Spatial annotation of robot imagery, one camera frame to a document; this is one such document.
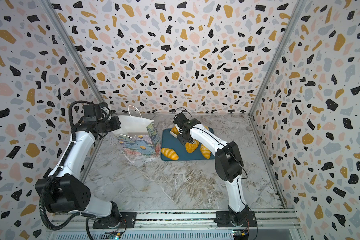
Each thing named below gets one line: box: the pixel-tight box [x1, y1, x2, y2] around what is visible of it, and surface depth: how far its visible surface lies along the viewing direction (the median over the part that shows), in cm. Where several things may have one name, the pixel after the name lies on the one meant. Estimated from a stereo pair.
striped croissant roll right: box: [200, 144, 212, 160], surface depth 97 cm
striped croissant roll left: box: [161, 148, 179, 161], surface depth 97 cm
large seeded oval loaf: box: [185, 139, 200, 154], surface depth 99 cm
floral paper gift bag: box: [112, 105, 161, 157], surface depth 87 cm
